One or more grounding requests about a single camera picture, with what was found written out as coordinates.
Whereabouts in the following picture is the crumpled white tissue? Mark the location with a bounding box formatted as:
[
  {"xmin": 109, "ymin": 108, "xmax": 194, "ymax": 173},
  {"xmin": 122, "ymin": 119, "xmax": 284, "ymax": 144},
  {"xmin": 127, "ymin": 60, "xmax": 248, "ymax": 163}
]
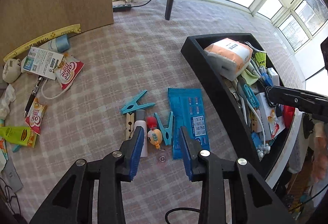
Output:
[{"xmin": 0, "ymin": 84, "xmax": 16, "ymax": 120}]

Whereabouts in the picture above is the orange cartoon figurine keychain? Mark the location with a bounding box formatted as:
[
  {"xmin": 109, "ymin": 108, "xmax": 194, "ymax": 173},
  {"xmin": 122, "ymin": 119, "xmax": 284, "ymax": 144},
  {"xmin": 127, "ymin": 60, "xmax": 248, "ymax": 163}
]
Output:
[{"xmin": 146, "ymin": 116, "xmax": 163, "ymax": 150}]

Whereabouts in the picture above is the green yellow tube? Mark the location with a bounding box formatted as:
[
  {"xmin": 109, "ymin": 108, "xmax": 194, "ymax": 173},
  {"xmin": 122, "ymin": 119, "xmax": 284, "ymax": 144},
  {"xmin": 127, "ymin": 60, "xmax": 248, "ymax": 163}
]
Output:
[{"xmin": 0, "ymin": 126, "xmax": 37, "ymax": 148}]

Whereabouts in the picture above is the white bottle blue cap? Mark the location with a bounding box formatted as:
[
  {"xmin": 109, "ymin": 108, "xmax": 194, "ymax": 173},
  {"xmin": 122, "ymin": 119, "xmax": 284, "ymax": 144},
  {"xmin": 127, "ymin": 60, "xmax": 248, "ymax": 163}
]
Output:
[{"xmin": 39, "ymin": 34, "xmax": 71, "ymax": 53}]

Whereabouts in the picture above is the blue foil pouch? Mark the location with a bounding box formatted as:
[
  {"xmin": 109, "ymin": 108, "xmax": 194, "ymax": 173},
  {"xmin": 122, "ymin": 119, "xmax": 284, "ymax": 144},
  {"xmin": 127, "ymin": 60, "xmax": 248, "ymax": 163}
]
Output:
[{"xmin": 168, "ymin": 88, "xmax": 210, "ymax": 160}]

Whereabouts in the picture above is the white cable loop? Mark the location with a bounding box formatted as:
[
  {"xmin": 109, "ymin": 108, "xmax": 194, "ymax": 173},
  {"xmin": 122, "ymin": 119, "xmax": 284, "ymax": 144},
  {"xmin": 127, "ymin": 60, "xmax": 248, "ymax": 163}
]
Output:
[{"xmin": 40, "ymin": 78, "xmax": 70, "ymax": 100}]

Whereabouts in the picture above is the black pen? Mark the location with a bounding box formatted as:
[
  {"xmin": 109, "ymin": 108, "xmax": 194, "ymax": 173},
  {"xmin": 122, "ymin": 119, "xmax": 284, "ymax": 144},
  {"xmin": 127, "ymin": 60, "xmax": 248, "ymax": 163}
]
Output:
[{"xmin": 24, "ymin": 76, "xmax": 44, "ymax": 117}]

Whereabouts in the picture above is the red cloth pouch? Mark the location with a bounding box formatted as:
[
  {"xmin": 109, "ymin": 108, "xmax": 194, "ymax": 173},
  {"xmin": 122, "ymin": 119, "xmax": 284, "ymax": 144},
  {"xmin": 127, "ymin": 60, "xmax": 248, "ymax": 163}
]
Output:
[{"xmin": 282, "ymin": 105, "xmax": 295, "ymax": 129}]

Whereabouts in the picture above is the teal plastic clothespin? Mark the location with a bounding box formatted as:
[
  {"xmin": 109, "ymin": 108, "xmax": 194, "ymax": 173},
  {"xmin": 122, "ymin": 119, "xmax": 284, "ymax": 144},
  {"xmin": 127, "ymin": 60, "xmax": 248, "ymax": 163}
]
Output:
[
  {"xmin": 154, "ymin": 111, "xmax": 173, "ymax": 146},
  {"xmin": 121, "ymin": 90, "xmax": 155, "ymax": 115}
]

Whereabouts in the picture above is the grey card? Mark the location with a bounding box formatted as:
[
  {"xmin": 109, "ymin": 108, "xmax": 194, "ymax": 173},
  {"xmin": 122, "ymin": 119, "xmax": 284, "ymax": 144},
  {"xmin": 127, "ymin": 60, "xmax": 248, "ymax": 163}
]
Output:
[{"xmin": 3, "ymin": 159, "xmax": 23, "ymax": 193}]

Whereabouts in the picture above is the wooden clothespin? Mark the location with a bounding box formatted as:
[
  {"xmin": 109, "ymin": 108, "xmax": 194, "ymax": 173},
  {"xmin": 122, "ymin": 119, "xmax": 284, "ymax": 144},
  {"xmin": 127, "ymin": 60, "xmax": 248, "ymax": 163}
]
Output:
[{"xmin": 125, "ymin": 113, "xmax": 134, "ymax": 140}]

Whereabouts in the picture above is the black storage tray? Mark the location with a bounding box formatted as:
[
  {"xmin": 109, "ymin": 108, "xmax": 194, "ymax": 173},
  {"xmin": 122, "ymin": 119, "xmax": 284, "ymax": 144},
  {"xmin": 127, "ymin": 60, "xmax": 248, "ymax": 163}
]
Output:
[{"xmin": 181, "ymin": 33, "xmax": 290, "ymax": 179}]

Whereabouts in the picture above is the green mesh shuttlecock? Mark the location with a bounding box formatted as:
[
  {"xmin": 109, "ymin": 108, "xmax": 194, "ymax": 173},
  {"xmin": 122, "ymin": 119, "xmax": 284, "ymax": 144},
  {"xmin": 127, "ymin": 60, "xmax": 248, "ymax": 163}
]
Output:
[{"xmin": 255, "ymin": 52, "xmax": 267, "ymax": 67}]

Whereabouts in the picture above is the white printed instruction card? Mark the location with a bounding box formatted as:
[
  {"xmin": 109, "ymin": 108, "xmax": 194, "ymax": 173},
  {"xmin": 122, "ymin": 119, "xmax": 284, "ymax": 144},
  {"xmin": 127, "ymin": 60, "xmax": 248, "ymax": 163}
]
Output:
[{"xmin": 23, "ymin": 47, "xmax": 64, "ymax": 80}]

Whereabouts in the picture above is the white power plug adapter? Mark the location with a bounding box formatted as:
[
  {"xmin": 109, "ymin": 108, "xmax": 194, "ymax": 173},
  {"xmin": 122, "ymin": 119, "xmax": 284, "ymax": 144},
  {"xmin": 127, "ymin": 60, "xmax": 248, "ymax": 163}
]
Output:
[{"xmin": 2, "ymin": 59, "xmax": 21, "ymax": 84}]

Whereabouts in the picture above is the long yellow paper packet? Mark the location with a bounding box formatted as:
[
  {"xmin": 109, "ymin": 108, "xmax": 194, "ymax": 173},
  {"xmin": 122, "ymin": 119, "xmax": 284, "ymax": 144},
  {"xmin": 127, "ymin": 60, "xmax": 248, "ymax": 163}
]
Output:
[{"xmin": 3, "ymin": 24, "xmax": 81, "ymax": 62}]

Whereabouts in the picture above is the small white spray bottle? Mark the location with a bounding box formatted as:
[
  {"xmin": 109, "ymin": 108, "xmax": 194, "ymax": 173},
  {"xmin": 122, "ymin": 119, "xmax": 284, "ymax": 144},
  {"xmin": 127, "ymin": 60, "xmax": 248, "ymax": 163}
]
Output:
[{"xmin": 134, "ymin": 110, "xmax": 148, "ymax": 157}]

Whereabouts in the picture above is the large coffee mate sachet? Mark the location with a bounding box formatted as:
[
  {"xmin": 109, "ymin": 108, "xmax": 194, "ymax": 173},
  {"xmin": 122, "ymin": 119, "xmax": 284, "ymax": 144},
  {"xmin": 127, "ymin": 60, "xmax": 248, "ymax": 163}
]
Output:
[{"xmin": 54, "ymin": 52, "xmax": 84, "ymax": 91}]

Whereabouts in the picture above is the small coffee mate sachet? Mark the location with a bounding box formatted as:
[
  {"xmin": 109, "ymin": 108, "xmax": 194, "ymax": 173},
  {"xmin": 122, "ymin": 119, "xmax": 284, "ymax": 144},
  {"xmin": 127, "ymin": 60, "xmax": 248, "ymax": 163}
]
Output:
[{"xmin": 25, "ymin": 97, "xmax": 47, "ymax": 135}]

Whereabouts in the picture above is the light green cleaning cloth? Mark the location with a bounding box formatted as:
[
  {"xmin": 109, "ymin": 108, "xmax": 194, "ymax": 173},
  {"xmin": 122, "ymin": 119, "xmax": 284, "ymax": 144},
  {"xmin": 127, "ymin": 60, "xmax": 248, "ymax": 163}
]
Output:
[{"xmin": 241, "ymin": 69, "xmax": 259, "ymax": 86}]

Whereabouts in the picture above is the checkered pink tablecloth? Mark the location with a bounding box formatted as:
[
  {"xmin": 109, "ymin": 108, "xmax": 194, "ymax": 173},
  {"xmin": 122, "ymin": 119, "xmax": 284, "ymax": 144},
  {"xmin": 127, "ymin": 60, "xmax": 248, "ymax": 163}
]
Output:
[{"xmin": 7, "ymin": 0, "xmax": 304, "ymax": 223}]

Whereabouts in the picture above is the orange white tissue pack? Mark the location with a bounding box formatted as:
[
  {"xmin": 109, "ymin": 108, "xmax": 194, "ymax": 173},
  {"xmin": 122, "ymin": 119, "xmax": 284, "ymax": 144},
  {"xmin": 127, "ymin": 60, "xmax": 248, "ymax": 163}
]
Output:
[{"xmin": 204, "ymin": 38, "xmax": 253, "ymax": 81}]

